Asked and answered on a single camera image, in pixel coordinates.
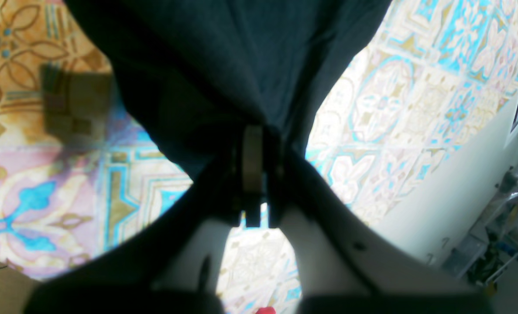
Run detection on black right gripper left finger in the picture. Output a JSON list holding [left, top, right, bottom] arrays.
[[24, 126, 265, 314]]

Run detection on black t-shirt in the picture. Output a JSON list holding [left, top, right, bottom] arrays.
[[65, 0, 391, 180]]

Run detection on patterned colourful tablecloth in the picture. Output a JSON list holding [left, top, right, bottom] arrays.
[[0, 0, 518, 314]]

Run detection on orange clamp bottom right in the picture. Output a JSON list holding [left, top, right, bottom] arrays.
[[255, 307, 277, 314]]

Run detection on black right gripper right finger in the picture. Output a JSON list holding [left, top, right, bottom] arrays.
[[263, 128, 493, 314]]

